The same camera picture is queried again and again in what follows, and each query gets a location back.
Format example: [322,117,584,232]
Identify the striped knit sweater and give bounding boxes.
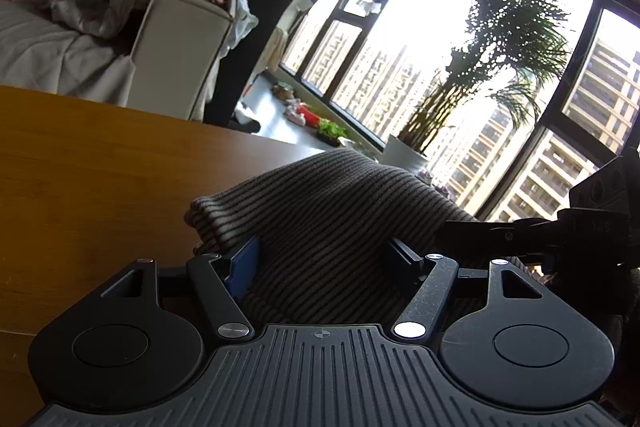
[186,150,473,327]

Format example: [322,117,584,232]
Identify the white ribbed plant pot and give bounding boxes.
[380,136,426,176]

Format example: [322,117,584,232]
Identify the green plant tray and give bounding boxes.
[316,118,347,146]

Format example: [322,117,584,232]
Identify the red bowl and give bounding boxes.
[297,106,322,128]

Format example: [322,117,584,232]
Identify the tall green palm plant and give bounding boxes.
[397,0,570,154]

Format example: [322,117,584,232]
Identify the beige sofa with grey cover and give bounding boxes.
[1,0,232,121]

